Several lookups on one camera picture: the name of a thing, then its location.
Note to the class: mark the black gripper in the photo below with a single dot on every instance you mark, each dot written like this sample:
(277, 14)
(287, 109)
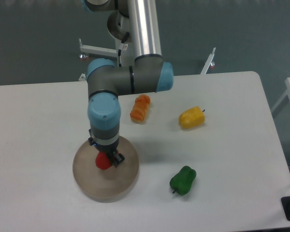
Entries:
(108, 146)

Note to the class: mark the red toy bell pepper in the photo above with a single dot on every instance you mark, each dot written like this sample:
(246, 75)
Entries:
(102, 161)

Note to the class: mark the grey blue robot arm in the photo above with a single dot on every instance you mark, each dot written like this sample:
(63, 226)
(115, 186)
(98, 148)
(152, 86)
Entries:
(148, 73)

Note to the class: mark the beige round plate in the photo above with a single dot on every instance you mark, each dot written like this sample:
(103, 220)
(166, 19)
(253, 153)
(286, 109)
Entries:
(105, 185)

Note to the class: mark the green toy bell pepper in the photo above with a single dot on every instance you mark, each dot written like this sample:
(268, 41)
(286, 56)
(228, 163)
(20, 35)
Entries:
(181, 182)

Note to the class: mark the yellow toy bell pepper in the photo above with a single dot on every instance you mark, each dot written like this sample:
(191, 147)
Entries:
(191, 118)

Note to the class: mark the orange toy bread loaf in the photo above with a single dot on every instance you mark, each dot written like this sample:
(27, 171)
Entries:
(140, 108)

